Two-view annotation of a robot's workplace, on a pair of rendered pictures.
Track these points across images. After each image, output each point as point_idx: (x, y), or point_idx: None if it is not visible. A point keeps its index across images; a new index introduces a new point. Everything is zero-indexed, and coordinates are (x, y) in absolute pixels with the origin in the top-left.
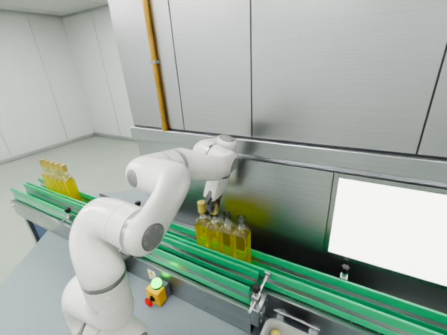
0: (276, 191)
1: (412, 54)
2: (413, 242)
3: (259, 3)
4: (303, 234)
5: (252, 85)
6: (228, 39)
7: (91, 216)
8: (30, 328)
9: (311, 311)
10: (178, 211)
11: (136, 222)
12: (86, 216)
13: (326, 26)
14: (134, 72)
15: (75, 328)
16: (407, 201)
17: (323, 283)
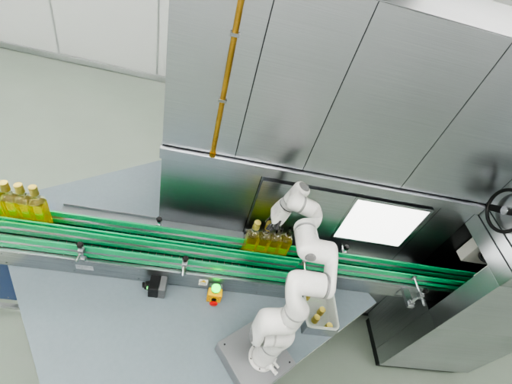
0: None
1: (419, 144)
2: (382, 228)
3: (346, 90)
4: (321, 228)
5: (318, 138)
6: (311, 104)
7: (302, 287)
8: (119, 360)
9: None
10: (198, 217)
11: (334, 286)
12: (299, 288)
13: (384, 118)
14: (184, 98)
15: (262, 340)
16: (388, 210)
17: None
